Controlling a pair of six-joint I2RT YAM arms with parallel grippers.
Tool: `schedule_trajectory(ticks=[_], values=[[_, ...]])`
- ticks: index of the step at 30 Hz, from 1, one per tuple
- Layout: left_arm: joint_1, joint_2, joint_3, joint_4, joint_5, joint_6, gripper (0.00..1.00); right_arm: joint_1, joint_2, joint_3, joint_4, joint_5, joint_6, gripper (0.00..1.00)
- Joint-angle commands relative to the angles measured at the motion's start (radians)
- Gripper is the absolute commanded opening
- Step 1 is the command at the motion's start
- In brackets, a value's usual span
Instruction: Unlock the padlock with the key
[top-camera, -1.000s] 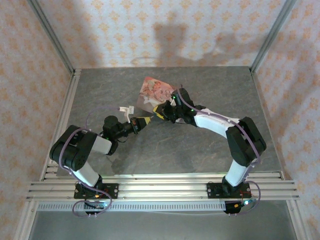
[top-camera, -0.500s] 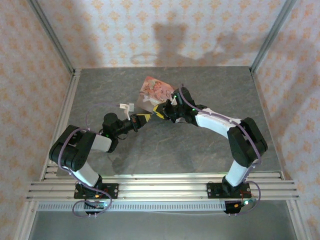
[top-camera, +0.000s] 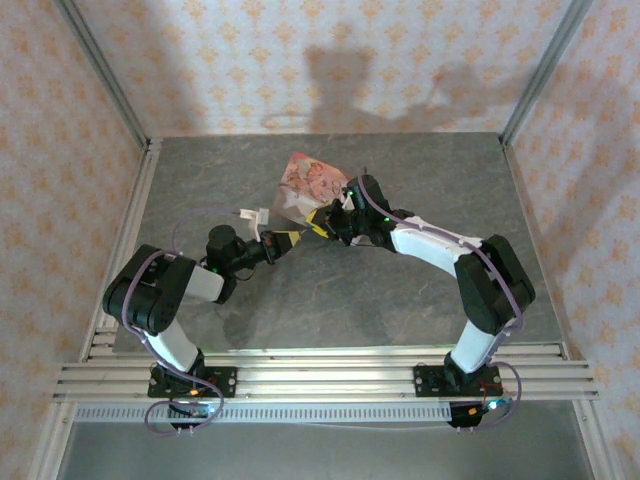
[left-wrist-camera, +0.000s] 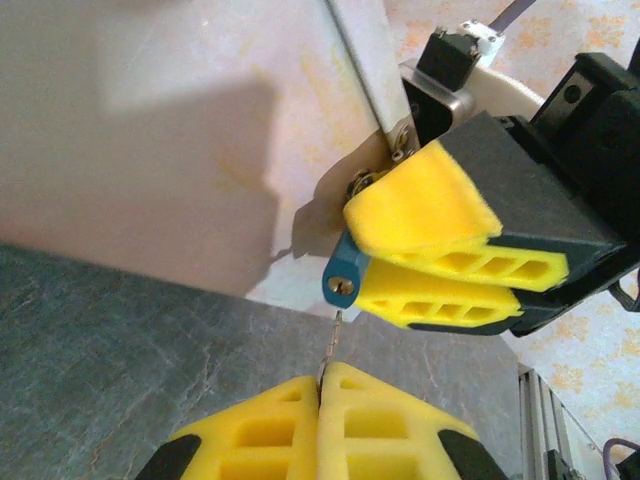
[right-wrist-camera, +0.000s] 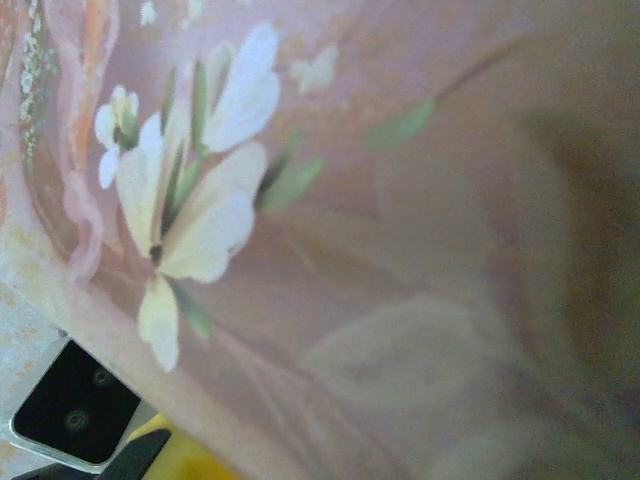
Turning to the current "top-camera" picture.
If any pink illustrated tin box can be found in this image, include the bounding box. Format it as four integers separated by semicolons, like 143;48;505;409
272;151;351;224

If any aluminium table side rail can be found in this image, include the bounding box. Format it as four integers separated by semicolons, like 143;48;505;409
499;134;614;480
37;139;164;480

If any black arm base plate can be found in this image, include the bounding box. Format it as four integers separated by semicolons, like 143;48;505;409
147;366;239;400
413;363;501;399

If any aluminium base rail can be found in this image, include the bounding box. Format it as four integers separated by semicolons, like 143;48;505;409
51;342;600;401

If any black base electronics bracket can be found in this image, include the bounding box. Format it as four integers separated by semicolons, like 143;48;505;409
167;399;224;435
446;397;516;432

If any white slotted cable duct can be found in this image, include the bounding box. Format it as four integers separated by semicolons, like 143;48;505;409
74;402;454;425

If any aluminium frame post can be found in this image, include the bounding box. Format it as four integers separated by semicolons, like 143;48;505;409
53;0;154;151
499;0;596;147

